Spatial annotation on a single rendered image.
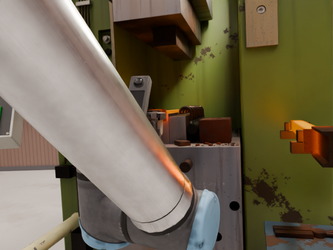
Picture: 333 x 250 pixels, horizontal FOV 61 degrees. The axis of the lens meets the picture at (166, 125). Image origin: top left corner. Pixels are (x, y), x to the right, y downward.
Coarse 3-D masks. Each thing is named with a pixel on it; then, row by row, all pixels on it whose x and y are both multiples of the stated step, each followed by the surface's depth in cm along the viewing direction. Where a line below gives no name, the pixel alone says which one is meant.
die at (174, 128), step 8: (168, 120) 79; (176, 120) 78; (184, 120) 78; (168, 128) 79; (176, 128) 78; (184, 128) 78; (168, 136) 79; (176, 136) 79; (184, 136) 78; (192, 136) 88
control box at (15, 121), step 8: (0, 104) 78; (8, 104) 78; (8, 112) 77; (16, 112) 79; (0, 120) 76; (8, 120) 76; (16, 120) 79; (0, 128) 75; (8, 128) 75; (16, 128) 79; (0, 136) 74; (8, 136) 74; (16, 136) 78; (0, 144) 78; (8, 144) 78; (16, 144) 79
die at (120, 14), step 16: (112, 0) 80; (128, 0) 79; (144, 0) 78; (160, 0) 77; (176, 0) 76; (128, 16) 80; (144, 16) 78; (160, 16) 78; (176, 16) 78; (192, 16) 95; (144, 32) 93; (192, 32) 96
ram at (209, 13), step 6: (192, 0) 93; (198, 0) 93; (204, 0) 93; (210, 0) 107; (198, 6) 98; (204, 6) 99; (210, 6) 106; (198, 12) 105; (204, 12) 105; (210, 12) 106; (204, 18) 112; (210, 18) 112
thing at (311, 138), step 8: (296, 120) 72; (296, 128) 59; (304, 128) 49; (312, 128) 40; (320, 128) 37; (328, 128) 37; (304, 136) 42; (312, 136) 41; (320, 136) 38; (328, 136) 34; (304, 144) 42; (312, 144) 41; (320, 144) 39; (328, 144) 34; (320, 152) 39; (328, 152) 34; (320, 160) 36; (328, 160) 34
